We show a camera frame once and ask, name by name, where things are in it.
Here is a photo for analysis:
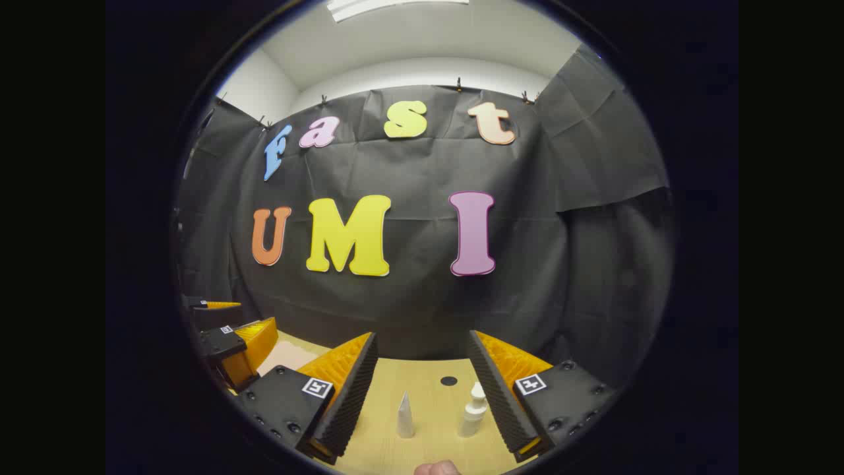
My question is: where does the white ceiling light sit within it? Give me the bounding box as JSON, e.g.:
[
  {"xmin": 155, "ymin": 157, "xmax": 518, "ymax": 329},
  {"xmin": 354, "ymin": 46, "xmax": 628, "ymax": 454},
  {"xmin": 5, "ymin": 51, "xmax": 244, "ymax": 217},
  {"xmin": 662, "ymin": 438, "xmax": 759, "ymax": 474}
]
[{"xmin": 328, "ymin": 0, "xmax": 470, "ymax": 22}]

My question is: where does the white conical tube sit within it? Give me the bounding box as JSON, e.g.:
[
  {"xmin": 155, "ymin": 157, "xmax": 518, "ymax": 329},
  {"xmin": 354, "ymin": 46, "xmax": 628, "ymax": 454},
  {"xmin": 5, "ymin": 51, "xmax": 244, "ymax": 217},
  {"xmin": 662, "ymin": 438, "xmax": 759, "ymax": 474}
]
[{"xmin": 396, "ymin": 391, "xmax": 416, "ymax": 439}]

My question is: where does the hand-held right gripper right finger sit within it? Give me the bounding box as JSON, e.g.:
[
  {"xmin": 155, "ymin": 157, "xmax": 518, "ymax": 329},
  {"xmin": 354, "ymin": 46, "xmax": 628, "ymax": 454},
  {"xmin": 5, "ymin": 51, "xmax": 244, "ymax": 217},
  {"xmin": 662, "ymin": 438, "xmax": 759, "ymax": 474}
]
[{"xmin": 467, "ymin": 330, "xmax": 617, "ymax": 462}]

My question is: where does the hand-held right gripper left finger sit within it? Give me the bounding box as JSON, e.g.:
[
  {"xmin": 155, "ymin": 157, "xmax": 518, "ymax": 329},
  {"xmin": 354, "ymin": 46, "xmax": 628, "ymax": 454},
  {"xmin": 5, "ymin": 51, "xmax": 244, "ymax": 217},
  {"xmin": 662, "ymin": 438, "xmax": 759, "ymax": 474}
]
[{"xmin": 234, "ymin": 332, "xmax": 380, "ymax": 466}]

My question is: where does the white pump bottle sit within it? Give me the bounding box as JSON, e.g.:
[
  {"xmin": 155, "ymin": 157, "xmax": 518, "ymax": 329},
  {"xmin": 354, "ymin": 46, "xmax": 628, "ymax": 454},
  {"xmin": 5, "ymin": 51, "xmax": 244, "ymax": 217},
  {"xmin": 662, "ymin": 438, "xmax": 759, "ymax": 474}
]
[{"xmin": 458, "ymin": 381, "xmax": 489, "ymax": 438}]

